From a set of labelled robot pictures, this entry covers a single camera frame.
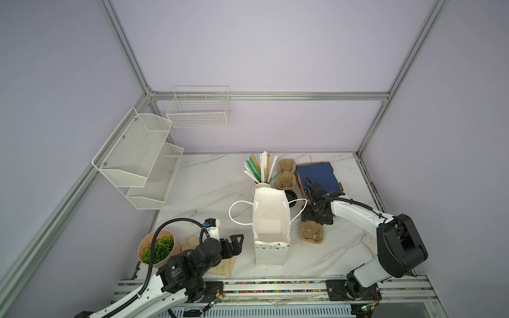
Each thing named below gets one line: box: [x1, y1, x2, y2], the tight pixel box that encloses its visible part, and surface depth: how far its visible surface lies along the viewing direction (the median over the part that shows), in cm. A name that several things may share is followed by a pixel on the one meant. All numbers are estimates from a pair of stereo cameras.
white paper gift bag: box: [228, 186, 309, 267], surface depth 75 cm
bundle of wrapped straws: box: [242, 151, 281, 185], surface depth 95 cm
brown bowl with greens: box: [137, 229, 181, 269], surface depth 74 cm
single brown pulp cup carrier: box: [299, 219, 325, 244], surface depth 89 cm
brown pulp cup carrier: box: [275, 159, 297, 191], surface depth 106 cm
